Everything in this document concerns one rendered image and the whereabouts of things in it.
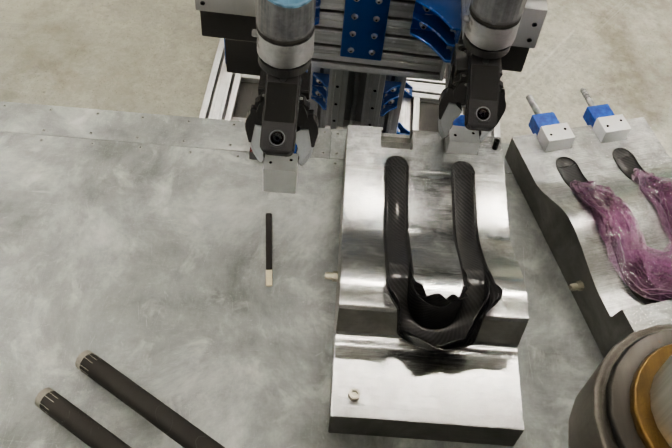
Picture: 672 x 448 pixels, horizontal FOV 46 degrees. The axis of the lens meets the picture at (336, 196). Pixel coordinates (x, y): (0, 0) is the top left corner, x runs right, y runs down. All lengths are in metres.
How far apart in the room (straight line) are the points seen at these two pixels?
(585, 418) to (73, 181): 1.12
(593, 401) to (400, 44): 1.35
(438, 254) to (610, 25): 2.10
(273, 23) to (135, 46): 1.86
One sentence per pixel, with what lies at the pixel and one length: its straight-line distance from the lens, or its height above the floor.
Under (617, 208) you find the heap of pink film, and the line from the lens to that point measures 1.29.
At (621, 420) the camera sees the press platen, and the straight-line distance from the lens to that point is 0.39.
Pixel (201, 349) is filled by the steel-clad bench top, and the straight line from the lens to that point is 1.21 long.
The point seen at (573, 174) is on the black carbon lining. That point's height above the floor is 0.85.
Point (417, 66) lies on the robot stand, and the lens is 1.73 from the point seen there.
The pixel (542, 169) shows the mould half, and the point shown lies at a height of 0.85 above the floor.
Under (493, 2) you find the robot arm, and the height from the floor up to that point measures 1.19.
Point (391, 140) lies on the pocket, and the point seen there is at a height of 0.87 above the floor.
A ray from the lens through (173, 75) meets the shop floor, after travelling 2.72.
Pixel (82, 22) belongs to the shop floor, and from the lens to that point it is 2.96.
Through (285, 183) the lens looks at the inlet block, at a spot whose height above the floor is 0.93.
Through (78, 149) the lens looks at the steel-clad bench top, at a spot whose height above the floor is 0.80.
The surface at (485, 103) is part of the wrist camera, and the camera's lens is 1.21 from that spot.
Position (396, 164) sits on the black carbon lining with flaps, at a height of 0.89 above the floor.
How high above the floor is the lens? 1.88
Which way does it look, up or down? 52 degrees down
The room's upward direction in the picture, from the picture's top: 6 degrees clockwise
